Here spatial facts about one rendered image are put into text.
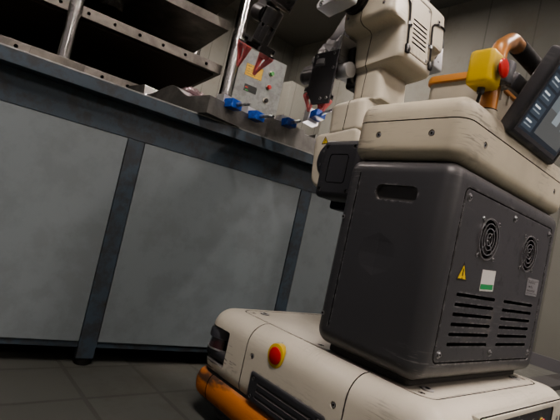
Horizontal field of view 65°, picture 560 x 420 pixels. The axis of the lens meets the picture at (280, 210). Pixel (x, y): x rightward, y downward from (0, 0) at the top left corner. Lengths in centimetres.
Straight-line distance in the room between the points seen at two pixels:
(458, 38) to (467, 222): 370
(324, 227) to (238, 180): 41
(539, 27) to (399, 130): 334
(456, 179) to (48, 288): 107
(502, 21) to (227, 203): 334
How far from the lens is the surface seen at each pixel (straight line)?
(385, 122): 93
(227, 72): 238
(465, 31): 449
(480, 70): 94
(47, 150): 134
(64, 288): 138
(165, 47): 235
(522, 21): 428
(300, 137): 165
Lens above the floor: 50
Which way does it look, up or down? 3 degrees up
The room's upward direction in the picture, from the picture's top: 13 degrees clockwise
